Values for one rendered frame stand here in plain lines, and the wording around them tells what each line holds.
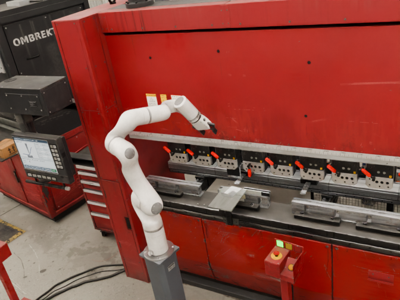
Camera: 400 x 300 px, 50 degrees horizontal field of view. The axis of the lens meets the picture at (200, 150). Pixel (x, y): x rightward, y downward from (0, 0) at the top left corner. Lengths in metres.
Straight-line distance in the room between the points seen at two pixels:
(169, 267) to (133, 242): 1.09
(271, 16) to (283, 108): 0.55
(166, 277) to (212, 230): 0.73
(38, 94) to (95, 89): 0.39
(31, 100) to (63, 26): 0.54
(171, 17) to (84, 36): 0.62
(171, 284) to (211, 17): 1.64
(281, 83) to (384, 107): 0.58
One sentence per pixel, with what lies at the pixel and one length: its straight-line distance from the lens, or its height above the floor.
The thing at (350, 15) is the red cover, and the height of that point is 2.20.
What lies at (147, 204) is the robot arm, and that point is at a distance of 2.42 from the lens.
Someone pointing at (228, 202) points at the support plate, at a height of 1.00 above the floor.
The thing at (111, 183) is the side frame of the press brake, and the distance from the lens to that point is 3.50.
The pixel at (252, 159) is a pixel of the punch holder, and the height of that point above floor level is 1.28.
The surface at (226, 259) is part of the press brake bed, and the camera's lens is 3.47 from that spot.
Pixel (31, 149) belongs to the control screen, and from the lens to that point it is 3.30.
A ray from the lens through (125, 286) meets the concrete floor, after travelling 4.09.
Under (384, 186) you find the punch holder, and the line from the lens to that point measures 2.79.
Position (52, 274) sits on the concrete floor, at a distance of 4.52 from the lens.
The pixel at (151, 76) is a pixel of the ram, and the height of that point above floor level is 1.85.
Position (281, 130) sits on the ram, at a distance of 2.77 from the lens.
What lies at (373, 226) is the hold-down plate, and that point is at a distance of 2.95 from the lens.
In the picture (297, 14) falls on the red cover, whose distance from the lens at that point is 2.48.
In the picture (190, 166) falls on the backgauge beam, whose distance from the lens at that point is 3.61.
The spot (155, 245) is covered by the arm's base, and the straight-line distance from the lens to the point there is 2.63.
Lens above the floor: 2.70
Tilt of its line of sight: 27 degrees down
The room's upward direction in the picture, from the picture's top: 9 degrees counter-clockwise
